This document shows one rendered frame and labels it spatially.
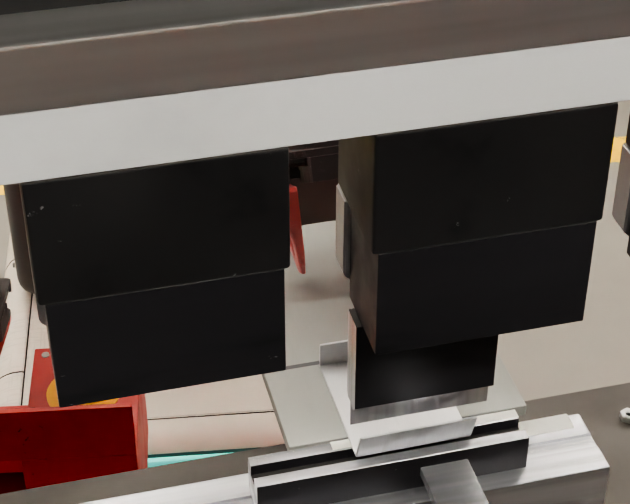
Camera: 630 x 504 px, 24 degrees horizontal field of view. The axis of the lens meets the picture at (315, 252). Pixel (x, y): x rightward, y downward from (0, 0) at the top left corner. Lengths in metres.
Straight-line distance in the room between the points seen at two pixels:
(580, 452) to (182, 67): 0.63
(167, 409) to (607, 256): 1.13
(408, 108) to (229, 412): 1.35
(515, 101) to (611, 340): 1.91
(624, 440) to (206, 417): 0.99
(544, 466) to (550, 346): 1.63
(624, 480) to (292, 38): 0.74
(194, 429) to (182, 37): 1.60
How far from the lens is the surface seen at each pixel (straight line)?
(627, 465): 1.24
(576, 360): 2.69
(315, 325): 1.15
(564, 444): 1.11
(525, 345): 2.70
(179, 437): 2.11
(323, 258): 1.22
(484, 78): 0.83
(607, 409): 1.28
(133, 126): 0.79
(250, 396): 2.16
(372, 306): 0.91
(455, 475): 1.02
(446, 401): 1.03
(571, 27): 0.58
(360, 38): 0.55
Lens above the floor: 1.73
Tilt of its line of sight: 37 degrees down
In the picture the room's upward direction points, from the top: straight up
